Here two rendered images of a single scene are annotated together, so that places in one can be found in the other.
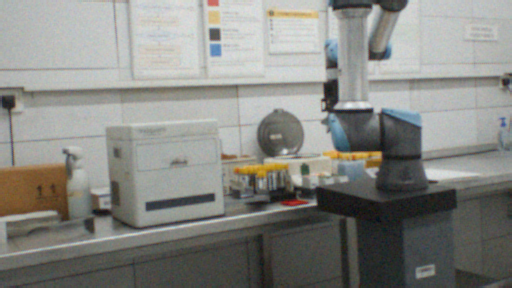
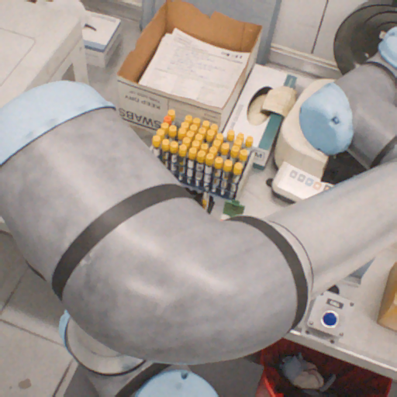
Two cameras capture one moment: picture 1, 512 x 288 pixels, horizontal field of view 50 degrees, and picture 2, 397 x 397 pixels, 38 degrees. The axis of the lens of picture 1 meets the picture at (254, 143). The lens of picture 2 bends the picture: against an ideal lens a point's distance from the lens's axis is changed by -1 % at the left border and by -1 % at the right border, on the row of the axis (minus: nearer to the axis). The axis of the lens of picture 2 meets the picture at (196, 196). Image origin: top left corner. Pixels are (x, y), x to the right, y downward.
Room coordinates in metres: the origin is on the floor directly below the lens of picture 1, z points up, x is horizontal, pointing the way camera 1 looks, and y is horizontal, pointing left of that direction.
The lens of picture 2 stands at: (1.50, -0.54, 1.89)
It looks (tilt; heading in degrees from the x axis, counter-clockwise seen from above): 56 degrees down; 45
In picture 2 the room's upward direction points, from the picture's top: 7 degrees clockwise
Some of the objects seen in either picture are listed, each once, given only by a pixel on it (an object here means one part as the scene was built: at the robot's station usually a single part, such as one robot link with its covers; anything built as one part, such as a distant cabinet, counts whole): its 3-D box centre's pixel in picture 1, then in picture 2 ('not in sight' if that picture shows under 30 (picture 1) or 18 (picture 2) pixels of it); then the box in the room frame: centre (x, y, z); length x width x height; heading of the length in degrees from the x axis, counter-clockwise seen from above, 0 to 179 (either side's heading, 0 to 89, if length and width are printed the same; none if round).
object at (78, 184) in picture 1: (77, 185); not in sight; (1.70, 0.56, 1.00); 0.09 x 0.08 x 0.24; 29
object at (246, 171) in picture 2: (262, 187); (200, 162); (2.03, -0.02, 0.91); 0.20 x 0.10 x 0.07; 119
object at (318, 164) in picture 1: (299, 170); (336, 146); (2.27, -0.18, 0.94); 0.30 x 0.24 x 0.12; 20
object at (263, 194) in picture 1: (236, 196); not in sight; (1.76, 0.07, 0.92); 0.21 x 0.07 x 0.05; 119
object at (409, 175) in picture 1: (401, 169); not in sight; (1.63, -0.43, 0.99); 0.15 x 0.15 x 0.10
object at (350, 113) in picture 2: (343, 51); (357, 118); (1.96, -0.33, 1.38); 0.11 x 0.11 x 0.08; 89
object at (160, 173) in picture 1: (167, 169); (0, 100); (1.75, 0.28, 1.03); 0.31 x 0.27 x 0.30; 119
